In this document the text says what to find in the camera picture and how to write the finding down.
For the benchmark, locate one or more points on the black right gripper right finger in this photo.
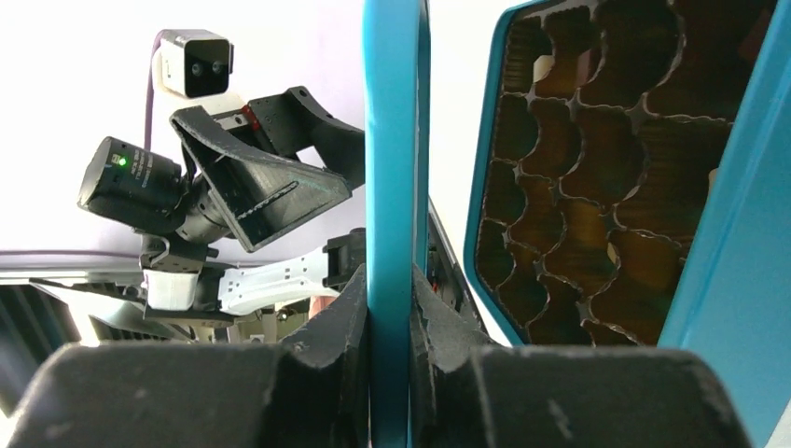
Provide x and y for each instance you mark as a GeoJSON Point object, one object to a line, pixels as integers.
{"type": "Point", "coordinates": [468, 391]}

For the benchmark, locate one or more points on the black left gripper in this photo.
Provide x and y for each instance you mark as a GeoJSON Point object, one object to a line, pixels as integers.
{"type": "Point", "coordinates": [240, 192]}

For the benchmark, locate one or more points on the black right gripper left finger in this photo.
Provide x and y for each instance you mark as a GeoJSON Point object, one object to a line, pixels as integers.
{"type": "Point", "coordinates": [308, 390]}

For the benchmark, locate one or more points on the teal tin lid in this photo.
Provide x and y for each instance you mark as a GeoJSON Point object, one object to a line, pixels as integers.
{"type": "Point", "coordinates": [396, 43]}

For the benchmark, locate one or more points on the teal chocolate tin box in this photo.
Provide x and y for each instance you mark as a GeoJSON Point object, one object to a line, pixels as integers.
{"type": "Point", "coordinates": [632, 185]}

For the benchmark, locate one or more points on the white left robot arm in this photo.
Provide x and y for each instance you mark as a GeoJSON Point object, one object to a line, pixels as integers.
{"type": "Point", "coordinates": [144, 190]}

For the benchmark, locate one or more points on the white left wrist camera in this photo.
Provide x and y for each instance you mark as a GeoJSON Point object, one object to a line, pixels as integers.
{"type": "Point", "coordinates": [194, 63]}

